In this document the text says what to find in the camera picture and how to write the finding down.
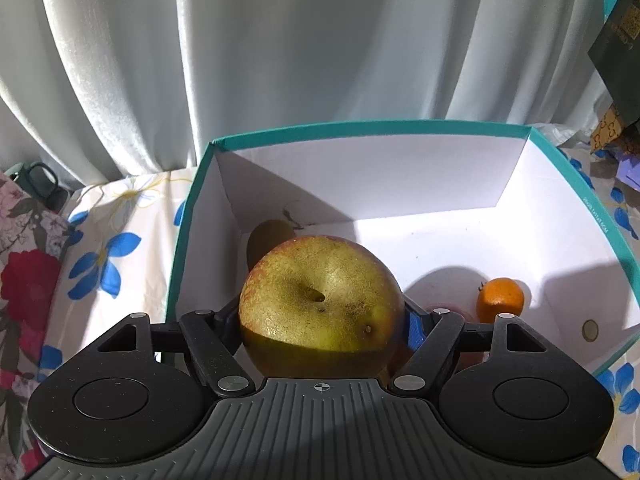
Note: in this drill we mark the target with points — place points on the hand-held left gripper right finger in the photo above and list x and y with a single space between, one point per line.
416 332

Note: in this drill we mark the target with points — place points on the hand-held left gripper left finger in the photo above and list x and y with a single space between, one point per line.
227 325

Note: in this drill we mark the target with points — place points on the red apple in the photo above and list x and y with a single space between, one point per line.
400 360

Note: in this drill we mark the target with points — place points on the orange mandarin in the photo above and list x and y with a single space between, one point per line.
500 301

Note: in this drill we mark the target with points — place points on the teal cardboard box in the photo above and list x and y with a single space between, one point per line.
425 240

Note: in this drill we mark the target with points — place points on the brown kiwi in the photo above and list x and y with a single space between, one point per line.
267 240

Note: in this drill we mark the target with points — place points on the yellow-green apple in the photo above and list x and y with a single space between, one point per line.
320 280

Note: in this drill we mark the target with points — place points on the blue floral tablecloth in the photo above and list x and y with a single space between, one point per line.
125 270

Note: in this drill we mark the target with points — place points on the red floral gift bag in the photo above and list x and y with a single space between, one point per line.
30 280

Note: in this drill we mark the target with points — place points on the clear plastic wrap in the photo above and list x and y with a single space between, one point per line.
565 135

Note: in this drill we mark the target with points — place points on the white curtain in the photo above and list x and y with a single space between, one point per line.
300 60

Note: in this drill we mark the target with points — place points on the brown patterned bag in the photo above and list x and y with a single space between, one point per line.
607 130

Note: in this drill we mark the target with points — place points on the dark green paper bag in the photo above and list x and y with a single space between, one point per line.
617 45

